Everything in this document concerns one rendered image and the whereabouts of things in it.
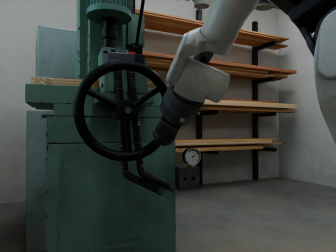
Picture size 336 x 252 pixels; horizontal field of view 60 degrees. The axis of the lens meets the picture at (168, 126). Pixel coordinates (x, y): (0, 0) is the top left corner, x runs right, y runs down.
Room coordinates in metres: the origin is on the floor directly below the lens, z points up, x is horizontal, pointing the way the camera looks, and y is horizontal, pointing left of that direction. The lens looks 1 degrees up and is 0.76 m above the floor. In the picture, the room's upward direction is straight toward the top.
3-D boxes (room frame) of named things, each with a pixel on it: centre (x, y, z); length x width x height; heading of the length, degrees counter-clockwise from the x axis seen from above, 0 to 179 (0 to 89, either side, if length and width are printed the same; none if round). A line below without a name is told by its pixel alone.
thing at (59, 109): (1.10, 0.21, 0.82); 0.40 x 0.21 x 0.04; 110
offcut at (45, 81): (1.02, 0.44, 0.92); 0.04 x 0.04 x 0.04; 85
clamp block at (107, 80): (0.98, 0.15, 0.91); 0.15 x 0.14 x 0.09; 110
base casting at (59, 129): (1.27, 0.27, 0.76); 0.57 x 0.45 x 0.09; 20
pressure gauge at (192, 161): (1.04, -0.08, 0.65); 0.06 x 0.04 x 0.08; 110
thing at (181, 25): (3.77, -0.56, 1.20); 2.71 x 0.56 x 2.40; 116
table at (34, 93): (1.06, 0.18, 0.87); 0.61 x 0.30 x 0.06; 110
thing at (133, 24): (1.41, 0.16, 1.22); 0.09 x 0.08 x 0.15; 20
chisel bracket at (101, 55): (1.17, 0.24, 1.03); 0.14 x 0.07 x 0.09; 20
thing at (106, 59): (0.98, 0.15, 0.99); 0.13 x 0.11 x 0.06; 110
